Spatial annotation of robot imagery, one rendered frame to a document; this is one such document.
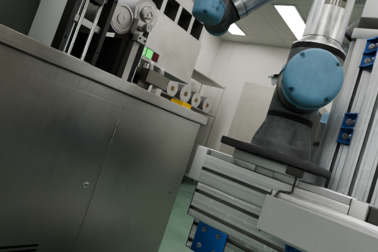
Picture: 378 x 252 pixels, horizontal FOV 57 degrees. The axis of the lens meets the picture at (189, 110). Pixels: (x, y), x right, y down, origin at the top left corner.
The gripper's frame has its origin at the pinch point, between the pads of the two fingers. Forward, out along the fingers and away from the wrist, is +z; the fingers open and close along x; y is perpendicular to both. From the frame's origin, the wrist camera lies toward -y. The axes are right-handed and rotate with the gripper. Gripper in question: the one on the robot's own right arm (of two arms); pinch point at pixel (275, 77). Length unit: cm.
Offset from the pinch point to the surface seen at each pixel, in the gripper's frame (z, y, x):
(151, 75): 11, 14, -66
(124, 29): 6, -2, -85
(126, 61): 4, 12, -81
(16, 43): -45, 20, -125
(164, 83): 16, 16, -56
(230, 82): 396, -42, 247
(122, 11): 4, -8, -87
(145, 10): 6, -12, -77
